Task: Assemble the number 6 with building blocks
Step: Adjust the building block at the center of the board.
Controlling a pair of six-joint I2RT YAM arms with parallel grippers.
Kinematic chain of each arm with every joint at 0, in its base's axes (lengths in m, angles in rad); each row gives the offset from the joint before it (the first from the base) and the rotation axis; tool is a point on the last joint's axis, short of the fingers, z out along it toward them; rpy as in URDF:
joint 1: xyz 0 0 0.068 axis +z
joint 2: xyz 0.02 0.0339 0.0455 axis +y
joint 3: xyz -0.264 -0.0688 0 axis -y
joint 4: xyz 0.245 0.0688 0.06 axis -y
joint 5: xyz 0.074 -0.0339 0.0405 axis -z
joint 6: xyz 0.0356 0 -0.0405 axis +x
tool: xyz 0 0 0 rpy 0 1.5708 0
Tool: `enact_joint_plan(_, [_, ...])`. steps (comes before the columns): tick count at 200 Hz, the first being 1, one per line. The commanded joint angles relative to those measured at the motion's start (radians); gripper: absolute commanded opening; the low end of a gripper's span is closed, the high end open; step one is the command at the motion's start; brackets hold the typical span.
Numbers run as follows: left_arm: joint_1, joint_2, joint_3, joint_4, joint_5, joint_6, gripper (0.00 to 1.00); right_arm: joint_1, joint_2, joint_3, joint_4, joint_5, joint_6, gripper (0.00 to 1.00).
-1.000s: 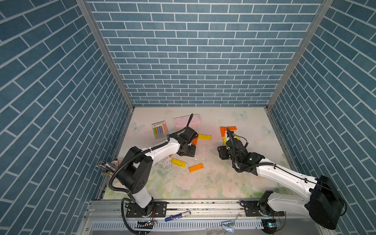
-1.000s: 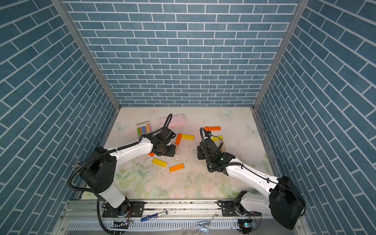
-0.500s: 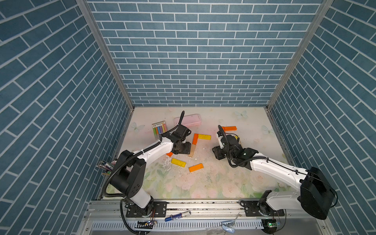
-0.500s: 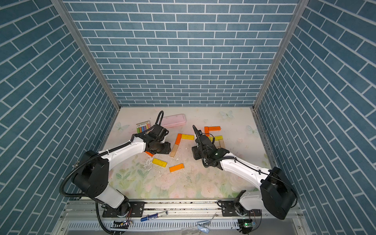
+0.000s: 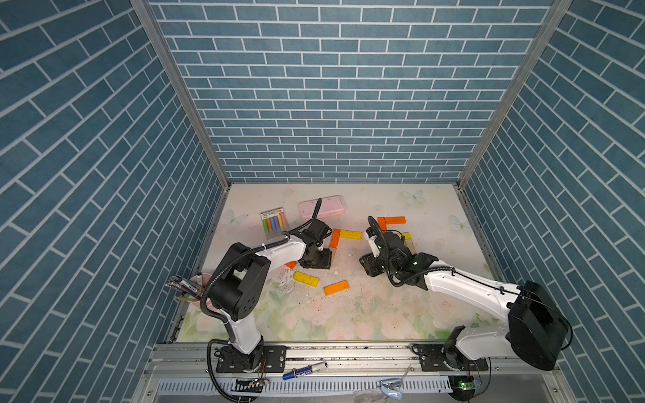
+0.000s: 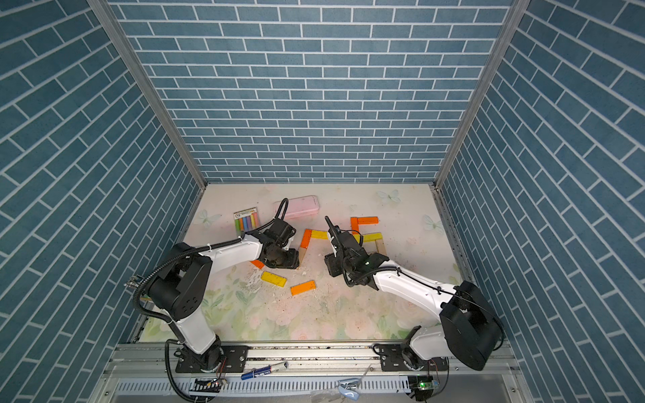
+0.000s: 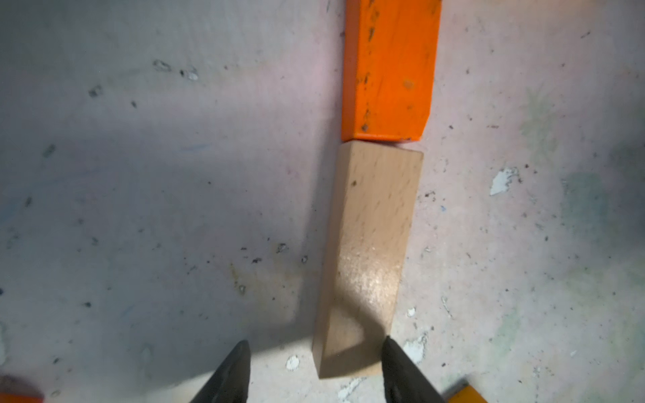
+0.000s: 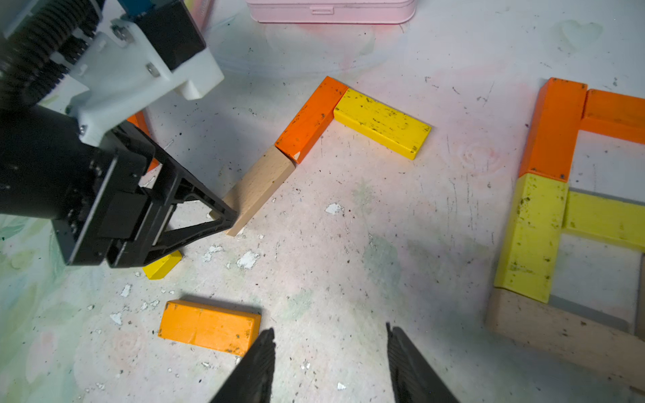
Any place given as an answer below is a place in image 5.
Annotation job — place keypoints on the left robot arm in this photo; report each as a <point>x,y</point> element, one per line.
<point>235,287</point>

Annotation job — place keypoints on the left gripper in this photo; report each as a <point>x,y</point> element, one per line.
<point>325,263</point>

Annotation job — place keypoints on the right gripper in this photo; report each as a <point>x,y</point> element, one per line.
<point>368,264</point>

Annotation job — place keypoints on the coloured marker box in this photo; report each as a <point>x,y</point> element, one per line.
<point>274,222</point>

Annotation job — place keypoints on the pink pencil case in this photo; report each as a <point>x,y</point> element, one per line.
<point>331,206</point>

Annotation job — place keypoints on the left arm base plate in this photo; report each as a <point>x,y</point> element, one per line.
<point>266,359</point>

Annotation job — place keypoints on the natural wood block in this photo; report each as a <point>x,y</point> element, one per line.
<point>411,246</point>

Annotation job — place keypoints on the blue screwdriver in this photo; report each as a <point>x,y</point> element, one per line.
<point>305,371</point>

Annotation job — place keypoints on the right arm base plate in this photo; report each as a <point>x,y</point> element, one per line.
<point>436,357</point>

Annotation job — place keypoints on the aluminium rail frame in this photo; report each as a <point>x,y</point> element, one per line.
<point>357,372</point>

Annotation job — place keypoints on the pink pen cup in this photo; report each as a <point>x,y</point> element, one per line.
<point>192,289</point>

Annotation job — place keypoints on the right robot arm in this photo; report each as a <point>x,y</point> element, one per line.
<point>530,327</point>

